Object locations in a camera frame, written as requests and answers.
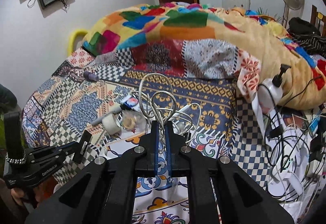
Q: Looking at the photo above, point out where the white cable bundle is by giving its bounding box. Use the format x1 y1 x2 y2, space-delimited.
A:
131 73 202 143

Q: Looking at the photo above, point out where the patchwork patterned bedsheet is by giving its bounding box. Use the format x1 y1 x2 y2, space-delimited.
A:
20 38 306 224

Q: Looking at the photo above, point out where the clear tape roll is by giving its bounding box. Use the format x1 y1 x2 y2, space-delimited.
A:
120 110 146 134

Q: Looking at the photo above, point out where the white tape roll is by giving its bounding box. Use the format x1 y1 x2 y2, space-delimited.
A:
102 114 121 135

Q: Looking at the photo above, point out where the white toothpaste tube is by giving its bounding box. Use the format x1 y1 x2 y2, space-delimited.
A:
120 95 141 113

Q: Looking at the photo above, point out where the grey marker pen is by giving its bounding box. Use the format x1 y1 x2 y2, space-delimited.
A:
91 105 122 126

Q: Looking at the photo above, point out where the purple cylinder bottle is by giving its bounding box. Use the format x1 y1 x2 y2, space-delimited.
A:
83 71 99 82

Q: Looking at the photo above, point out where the yellow hoop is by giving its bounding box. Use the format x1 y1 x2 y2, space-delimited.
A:
67 29 88 57

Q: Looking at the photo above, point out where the white pump lotion bottle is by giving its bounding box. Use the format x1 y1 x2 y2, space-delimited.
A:
258 64 291 115

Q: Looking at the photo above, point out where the colourful fleece blanket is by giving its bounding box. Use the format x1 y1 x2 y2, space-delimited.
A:
82 2 325 110

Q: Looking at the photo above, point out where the black striped clothing pile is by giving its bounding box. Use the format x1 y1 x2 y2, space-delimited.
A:
288 18 325 58

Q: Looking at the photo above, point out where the wooden chair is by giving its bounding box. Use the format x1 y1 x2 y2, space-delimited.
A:
310 5 326 36

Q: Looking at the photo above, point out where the black cable tangle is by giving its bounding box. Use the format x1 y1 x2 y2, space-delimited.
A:
257 74 326 201

